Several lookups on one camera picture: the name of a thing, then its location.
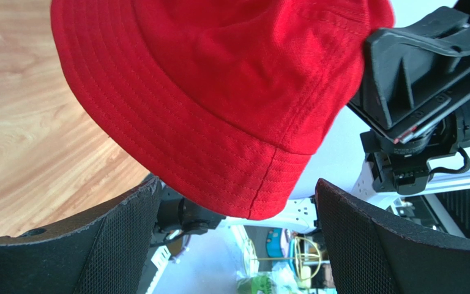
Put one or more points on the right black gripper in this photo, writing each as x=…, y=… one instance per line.
x=406, y=72

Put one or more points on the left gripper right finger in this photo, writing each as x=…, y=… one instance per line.
x=374, y=251

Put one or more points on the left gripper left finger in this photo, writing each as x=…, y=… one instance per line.
x=100, y=250

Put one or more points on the red hat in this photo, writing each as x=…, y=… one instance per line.
x=225, y=101

